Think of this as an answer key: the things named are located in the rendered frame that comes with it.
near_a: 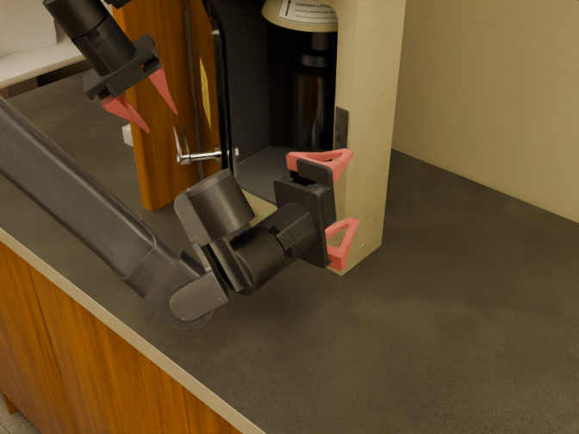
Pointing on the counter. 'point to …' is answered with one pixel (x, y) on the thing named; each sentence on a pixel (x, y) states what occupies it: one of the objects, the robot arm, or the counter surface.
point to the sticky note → (205, 92)
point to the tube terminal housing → (362, 118)
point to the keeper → (341, 128)
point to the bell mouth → (301, 15)
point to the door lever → (189, 149)
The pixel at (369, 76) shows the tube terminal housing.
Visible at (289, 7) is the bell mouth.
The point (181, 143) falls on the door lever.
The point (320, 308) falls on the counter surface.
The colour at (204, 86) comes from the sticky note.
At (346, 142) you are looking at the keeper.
